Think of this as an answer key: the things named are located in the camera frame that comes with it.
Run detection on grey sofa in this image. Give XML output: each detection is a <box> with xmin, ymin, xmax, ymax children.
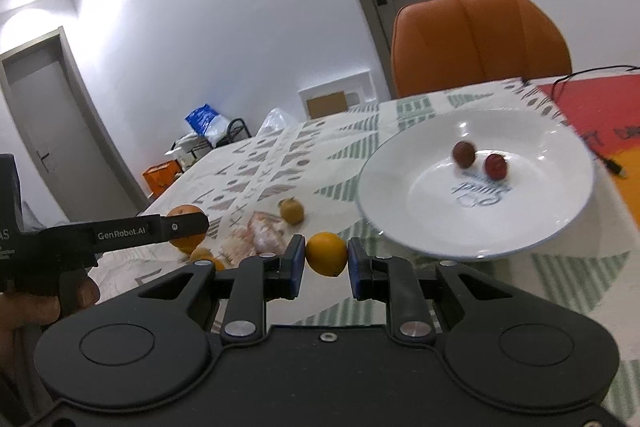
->
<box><xmin>21</xmin><ymin>202</ymin><xmax>68</xmax><ymax>233</ymax></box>

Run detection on orange chair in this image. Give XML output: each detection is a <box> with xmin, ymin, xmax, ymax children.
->
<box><xmin>390</xmin><ymin>0</ymin><xmax>572</xmax><ymax>98</ymax></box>

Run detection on peeled pomelo piece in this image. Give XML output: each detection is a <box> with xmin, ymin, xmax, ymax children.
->
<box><xmin>220</xmin><ymin>227</ymin><xmax>258</xmax><ymax>269</ymax></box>
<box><xmin>248</xmin><ymin>211</ymin><xmax>289</xmax><ymax>254</ymax></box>

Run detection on green-brown round fruit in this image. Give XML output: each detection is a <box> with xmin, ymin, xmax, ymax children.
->
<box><xmin>278</xmin><ymin>198</ymin><xmax>305</xmax><ymax>226</ymax></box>

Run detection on blue plastic bag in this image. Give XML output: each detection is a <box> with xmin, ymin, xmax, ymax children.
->
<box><xmin>185</xmin><ymin>103</ymin><xmax>232</xmax><ymax>148</ymax></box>

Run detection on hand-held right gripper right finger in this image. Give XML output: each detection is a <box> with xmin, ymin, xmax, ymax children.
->
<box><xmin>347</xmin><ymin>237</ymin><xmax>518</xmax><ymax>343</ymax></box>

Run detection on red and orange mat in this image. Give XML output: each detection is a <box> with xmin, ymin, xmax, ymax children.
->
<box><xmin>537</xmin><ymin>74</ymin><xmax>640</xmax><ymax>228</ymax></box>

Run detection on black plug cable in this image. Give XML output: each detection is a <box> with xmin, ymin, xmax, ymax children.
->
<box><xmin>582</xmin><ymin>132</ymin><xmax>629</xmax><ymax>180</ymax></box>

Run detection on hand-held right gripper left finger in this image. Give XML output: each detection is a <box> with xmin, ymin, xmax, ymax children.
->
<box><xmin>135</xmin><ymin>234</ymin><xmax>307</xmax><ymax>343</ymax></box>

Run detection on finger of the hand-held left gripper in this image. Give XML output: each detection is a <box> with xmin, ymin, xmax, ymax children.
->
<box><xmin>92</xmin><ymin>213</ymin><xmax>210</xmax><ymax>254</ymax></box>

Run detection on small yellow orange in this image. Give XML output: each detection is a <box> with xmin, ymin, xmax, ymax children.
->
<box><xmin>305</xmin><ymin>232</ymin><xmax>349</xmax><ymax>279</ymax></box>

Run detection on clear plastic bag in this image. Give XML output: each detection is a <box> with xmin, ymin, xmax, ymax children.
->
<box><xmin>257</xmin><ymin>108</ymin><xmax>301</xmax><ymax>138</ymax></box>

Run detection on red plum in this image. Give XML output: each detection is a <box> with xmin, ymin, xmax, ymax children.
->
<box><xmin>451</xmin><ymin>141</ymin><xmax>477</xmax><ymax>169</ymax></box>
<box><xmin>483</xmin><ymin>153</ymin><xmax>510</xmax><ymax>180</ymax></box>

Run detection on white ceramic bowl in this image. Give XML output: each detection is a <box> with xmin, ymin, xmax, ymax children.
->
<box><xmin>356</xmin><ymin>109</ymin><xmax>597</xmax><ymax>262</ymax></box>

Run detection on black metal rack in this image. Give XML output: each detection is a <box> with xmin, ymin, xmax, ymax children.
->
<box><xmin>172</xmin><ymin>118</ymin><xmax>252</xmax><ymax>168</ymax></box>

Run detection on white framed panel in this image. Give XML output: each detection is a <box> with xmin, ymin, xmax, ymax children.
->
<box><xmin>297</xmin><ymin>69</ymin><xmax>376</xmax><ymax>120</ymax></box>

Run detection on orange box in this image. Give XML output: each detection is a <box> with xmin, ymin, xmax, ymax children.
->
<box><xmin>142</xmin><ymin>160</ymin><xmax>182</xmax><ymax>198</ymax></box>

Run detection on large orange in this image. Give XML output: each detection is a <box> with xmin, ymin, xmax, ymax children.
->
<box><xmin>166</xmin><ymin>204</ymin><xmax>208</xmax><ymax>256</ymax></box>

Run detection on person's left hand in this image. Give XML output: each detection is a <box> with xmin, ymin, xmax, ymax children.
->
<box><xmin>0</xmin><ymin>278</ymin><xmax>99</xmax><ymax>358</ymax></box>

